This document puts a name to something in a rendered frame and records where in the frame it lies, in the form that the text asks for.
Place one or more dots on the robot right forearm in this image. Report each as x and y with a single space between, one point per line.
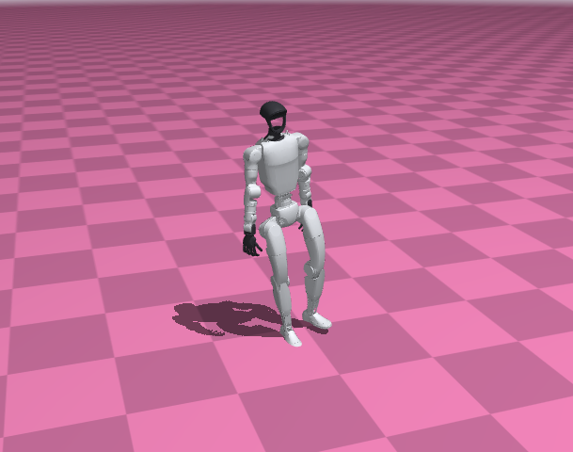
250 211

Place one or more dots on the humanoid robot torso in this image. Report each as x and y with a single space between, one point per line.
279 171

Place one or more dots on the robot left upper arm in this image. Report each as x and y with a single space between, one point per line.
303 143

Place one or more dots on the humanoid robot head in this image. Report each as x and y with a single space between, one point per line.
270 111

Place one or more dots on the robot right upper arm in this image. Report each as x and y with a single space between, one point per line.
252 156

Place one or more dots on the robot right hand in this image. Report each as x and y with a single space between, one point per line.
250 242

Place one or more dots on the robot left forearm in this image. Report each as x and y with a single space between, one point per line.
304 191

